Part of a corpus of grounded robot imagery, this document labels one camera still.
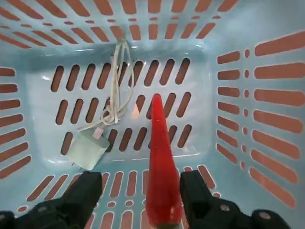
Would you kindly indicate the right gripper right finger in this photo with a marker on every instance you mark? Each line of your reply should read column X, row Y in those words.
column 205, row 212

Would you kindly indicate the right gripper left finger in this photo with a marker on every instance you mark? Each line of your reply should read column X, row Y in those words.
column 71, row 210

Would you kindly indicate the red toy carrot green leaves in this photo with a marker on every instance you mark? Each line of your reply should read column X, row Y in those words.
column 162, row 167

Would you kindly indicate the light blue plastic basket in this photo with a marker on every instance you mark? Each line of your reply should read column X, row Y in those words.
column 228, row 43

